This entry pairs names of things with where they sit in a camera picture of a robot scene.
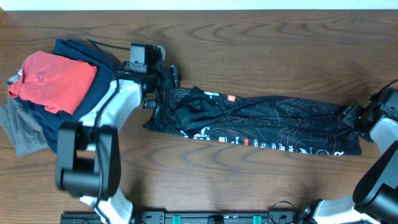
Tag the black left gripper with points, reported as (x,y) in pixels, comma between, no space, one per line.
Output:
(170,77)

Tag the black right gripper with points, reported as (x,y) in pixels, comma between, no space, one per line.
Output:
(348,115)

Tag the black orange patterned jersey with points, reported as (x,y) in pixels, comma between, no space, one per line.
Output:
(274,122)

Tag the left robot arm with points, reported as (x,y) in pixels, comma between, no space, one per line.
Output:
(88,156)

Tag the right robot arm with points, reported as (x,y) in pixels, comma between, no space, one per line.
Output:
(374,199)

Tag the navy folded garment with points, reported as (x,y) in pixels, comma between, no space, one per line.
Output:
(75,50)

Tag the orange folded shirt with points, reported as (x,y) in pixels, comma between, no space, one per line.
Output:
(55,82)

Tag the grey folded garment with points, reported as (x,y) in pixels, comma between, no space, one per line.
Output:
(22,128)

